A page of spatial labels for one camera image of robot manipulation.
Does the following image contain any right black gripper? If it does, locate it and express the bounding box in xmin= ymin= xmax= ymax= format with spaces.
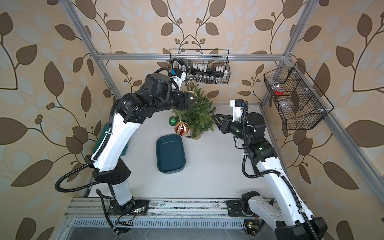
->
xmin=213 ymin=113 xmax=253 ymax=145

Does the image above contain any small green christmas tree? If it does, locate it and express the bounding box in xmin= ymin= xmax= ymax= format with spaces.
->
xmin=172 ymin=86 xmax=216 ymax=139

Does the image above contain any green glitter ball ornament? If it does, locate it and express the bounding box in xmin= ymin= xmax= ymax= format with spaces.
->
xmin=168 ymin=116 xmax=180 ymax=127

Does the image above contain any red gold striped ornament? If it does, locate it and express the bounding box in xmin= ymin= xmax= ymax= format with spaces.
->
xmin=174 ymin=121 xmax=190 ymax=136

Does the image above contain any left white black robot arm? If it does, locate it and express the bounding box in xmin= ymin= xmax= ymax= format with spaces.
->
xmin=55 ymin=69 xmax=197 ymax=215

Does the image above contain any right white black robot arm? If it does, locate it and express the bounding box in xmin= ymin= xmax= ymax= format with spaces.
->
xmin=212 ymin=113 xmax=328 ymax=240

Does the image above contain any wooden tree base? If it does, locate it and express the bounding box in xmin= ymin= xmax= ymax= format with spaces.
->
xmin=191 ymin=134 xmax=202 ymax=140

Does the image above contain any teal plastic tray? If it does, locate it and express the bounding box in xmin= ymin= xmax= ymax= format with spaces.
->
xmin=156 ymin=134 xmax=186 ymax=174

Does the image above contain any red object in basket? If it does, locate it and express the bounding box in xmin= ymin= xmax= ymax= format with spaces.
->
xmin=272 ymin=86 xmax=285 ymax=97

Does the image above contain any green plastic tool case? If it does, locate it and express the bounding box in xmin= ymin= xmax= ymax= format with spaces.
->
xmin=92 ymin=122 xmax=130 ymax=157

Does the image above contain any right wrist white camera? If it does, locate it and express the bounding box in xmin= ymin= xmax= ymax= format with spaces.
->
xmin=230 ymin=100 xmax=245 ymax=122

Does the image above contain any wrist white camera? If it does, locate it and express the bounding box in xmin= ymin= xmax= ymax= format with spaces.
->
xmin=170 ymin=68 xmax=187 ymax=91
xmin=230 ymin=100 xmax=245 ymax=122

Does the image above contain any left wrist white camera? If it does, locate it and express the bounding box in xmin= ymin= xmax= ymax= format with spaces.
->
xmin=170 ymin=68 xmax=187 ymax=91

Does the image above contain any back black wire basket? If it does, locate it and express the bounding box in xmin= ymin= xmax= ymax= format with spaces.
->
xmin=169 ymin=48 xmax=231 ymax=85

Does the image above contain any side black wire basket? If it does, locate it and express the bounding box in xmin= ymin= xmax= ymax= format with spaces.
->
xmin=264 ymin=62 xmax=334 ymax=130

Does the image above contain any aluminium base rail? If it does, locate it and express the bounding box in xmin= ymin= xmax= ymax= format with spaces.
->
xmin=64 ymin=197 xmax=313 ymax=230

